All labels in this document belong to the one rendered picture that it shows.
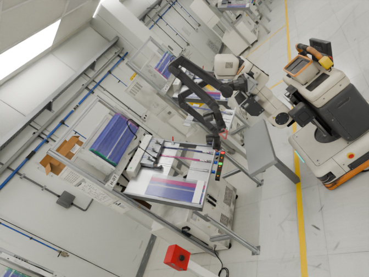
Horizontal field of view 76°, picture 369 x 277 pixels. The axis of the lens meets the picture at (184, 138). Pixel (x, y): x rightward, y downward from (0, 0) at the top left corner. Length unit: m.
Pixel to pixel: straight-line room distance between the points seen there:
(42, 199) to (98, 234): 0.84
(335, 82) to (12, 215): 3.38
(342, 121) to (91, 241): 3.10
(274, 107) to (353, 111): 0.50
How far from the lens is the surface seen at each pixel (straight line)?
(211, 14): 6.33
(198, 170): 2.22
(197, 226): 2.35
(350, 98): 1.92
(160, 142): 2.44
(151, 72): 3.15
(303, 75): 1.89
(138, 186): 2.23
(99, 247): 3.63
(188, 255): 2.00
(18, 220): 3.46
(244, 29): 6.34
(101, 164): 2.19
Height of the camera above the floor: 1.76
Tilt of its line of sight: 19 degrees down
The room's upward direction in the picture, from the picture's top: 51 degrees counter-clockwise
